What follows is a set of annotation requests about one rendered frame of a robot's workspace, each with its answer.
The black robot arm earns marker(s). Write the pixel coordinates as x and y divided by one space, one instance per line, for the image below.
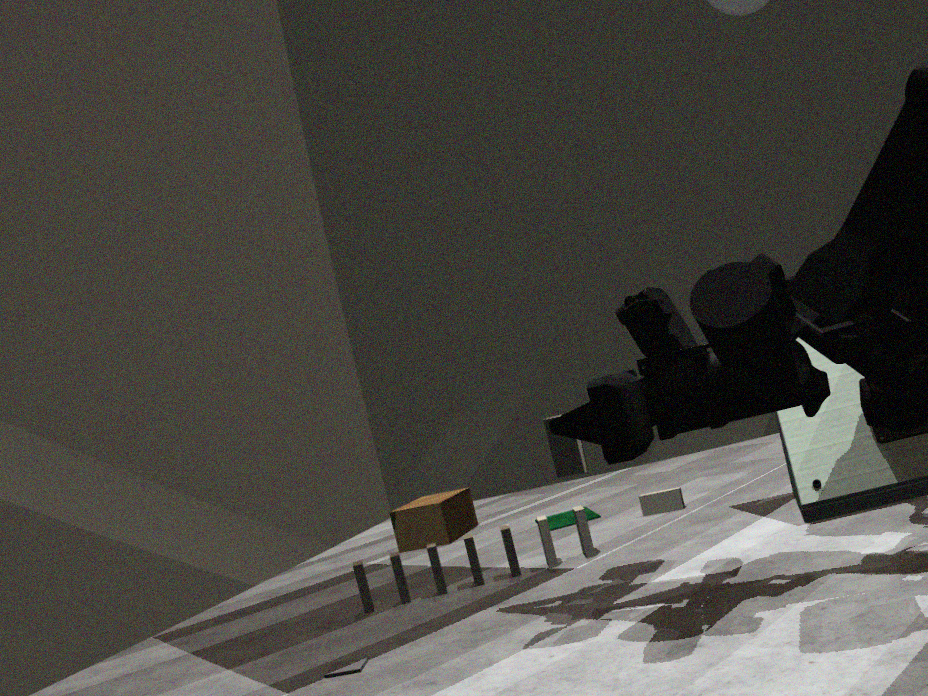
860 299

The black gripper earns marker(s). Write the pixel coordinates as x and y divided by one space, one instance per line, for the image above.
623 409

